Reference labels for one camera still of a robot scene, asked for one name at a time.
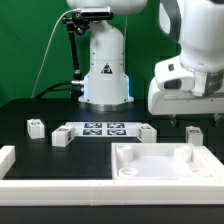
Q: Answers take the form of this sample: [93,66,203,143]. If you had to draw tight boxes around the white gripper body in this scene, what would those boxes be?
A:
[148,56,224,115]

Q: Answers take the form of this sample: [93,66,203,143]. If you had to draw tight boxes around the white square tabletop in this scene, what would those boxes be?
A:
[111,143,224,180]

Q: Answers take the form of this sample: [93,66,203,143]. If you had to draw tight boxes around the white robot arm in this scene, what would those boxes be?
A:
[66,0,224,116]

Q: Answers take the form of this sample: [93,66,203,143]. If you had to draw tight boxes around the white U-shaped fence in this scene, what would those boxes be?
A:
[0,146,224,206]

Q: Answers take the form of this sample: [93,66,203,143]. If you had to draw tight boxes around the white marker base plate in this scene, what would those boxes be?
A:
[67,122,140,137]

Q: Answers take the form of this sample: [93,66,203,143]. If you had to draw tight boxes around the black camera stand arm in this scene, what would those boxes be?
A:
[62,16,82,101]

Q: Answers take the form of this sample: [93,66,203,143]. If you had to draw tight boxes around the black camera on stand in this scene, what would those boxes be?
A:
[73,6,113,21]

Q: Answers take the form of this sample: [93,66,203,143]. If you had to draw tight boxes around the black base cables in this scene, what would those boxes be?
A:
[35,79,85,99]

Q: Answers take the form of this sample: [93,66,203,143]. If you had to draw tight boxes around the grey camera cable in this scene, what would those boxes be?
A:
[30,7,82,99]

